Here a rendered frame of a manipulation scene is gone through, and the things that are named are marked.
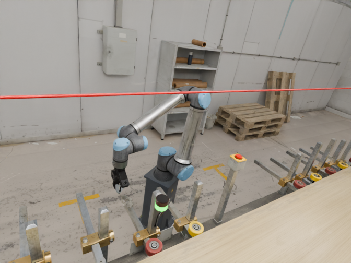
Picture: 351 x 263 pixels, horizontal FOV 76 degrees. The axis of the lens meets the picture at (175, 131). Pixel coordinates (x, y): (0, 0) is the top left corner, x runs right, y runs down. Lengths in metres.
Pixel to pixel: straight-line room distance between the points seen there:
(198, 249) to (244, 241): 0.26
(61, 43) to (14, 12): 0.53
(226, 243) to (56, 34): 2.97
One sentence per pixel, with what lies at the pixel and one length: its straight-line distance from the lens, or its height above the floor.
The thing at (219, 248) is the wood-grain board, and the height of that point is 0.90.
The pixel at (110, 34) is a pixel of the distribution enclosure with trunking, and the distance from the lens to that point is 3.24.
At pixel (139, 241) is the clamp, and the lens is 1.25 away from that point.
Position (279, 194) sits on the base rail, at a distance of 2.14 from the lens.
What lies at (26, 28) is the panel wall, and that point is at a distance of 3.35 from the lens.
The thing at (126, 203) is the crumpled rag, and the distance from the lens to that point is 1.40.
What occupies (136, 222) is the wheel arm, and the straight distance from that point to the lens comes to 1.33.
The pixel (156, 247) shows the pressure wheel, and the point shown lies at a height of 0.90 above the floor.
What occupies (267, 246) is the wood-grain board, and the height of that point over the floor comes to 0.90.
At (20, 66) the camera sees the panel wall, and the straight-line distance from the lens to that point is 3.42.
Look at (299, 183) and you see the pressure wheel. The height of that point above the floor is 0.90.
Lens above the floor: 1.86
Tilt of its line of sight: 26 degrees down
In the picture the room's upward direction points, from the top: 10 degrees clockwise
